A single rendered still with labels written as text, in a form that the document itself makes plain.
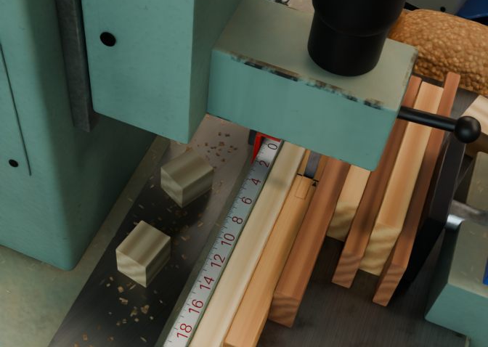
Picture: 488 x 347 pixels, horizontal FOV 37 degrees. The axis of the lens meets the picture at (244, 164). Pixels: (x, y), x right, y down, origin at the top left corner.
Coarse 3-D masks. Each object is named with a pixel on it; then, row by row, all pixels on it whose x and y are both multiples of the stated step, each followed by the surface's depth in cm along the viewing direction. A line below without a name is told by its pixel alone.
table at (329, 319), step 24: (456, 96) 74; (336, 240) 62; (336, 264) 60; (432, 264) 61; (312, 288) 59; (336, 288) 59; (360, 288) 59; (408, 288) 60; (312, 312) 58; (336, 312) 58; (360, 312) 58; (384, 312) 58; (408, 312) 58; (264, 336) 56; (288, 336) 56; (312, 336) 56; (336, 336) 57; (360, 336) 57; (384, 336) 57; (408, 336) 57; (432, 336) 57; (456, 336) 57
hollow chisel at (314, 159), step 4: (312, 152) 59; (316, 152) 59; (312, 156) 60; (316, 156) 60; (320, 156) 60; (308, 160) 60; (312, 160) 60; (316, 160) 60; (308, 164) 60; (312, 164) 60; (316, 164) 60; (308, 168) 61; (312, 168) 61; (316, 168) 60; (304, 172) 61; (308, 172) 61; (312, 172) 61; (308, 176) 61; (312, 176) 61
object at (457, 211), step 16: (448, 144) 57; (464, 144) 57; (448, 160) 56; (432, 176) 59; (448, 176) 55; (432, 192) 55; (448, 192) 54; (432, 208) 53; (448, 208) 53; (464, 208) 57; (432, 224) 53; (448, 224) 58; (480, 224) 57; (416, 240) 55; (432, 240) 54; (416, 256) 57; (416, 272) 58
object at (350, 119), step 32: (256, 0) 54; (224, 32) 52; (256, 32) 52; (288, 32) 52; (224, 64) 51; (256, 64) 50; (288, 64) 50; (384, 64) 51; (224, 96) 54; (256, 96) 52; (288, 96) 51; (320, 96) 50; (352, 96) 49; (384, 96) 49; (256, 128) 55; (288, 128) 54; (320, 128) 52; (352, 128) 51; (384, 128) 50; (352, 160) 54
